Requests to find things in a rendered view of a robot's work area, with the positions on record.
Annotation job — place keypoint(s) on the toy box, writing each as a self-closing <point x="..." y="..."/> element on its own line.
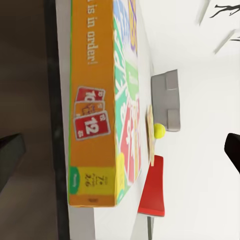
<point x="165" y="98"/>

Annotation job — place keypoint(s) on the desk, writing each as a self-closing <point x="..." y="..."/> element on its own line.
<point x="34" y="101"/>

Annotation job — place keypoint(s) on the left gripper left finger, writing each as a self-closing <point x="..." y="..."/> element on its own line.
<point x="12" y="149"/>

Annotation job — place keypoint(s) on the painting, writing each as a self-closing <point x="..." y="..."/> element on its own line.
<point x="220" y="12"/>
<point x="231" y="44"/>

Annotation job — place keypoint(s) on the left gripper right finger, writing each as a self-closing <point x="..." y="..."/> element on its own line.
<point x="232" y="149"/>

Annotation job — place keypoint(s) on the board game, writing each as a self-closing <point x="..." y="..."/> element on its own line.
<point x="104" y="136"/>

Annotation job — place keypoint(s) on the tennis ball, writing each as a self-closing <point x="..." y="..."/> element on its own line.
<point x="159" y="130"/>

